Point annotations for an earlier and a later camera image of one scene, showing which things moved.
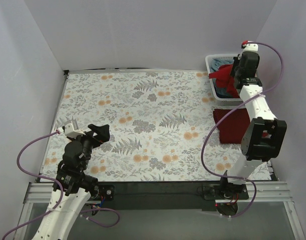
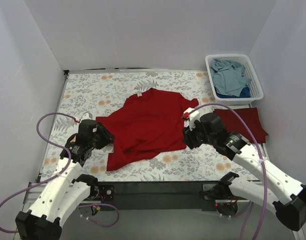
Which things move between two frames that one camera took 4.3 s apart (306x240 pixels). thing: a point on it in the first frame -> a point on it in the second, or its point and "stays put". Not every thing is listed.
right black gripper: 236,72 -> 190,138
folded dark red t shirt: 232,129 stays put
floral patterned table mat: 162,123 stays put
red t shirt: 223,80 -> 148,125
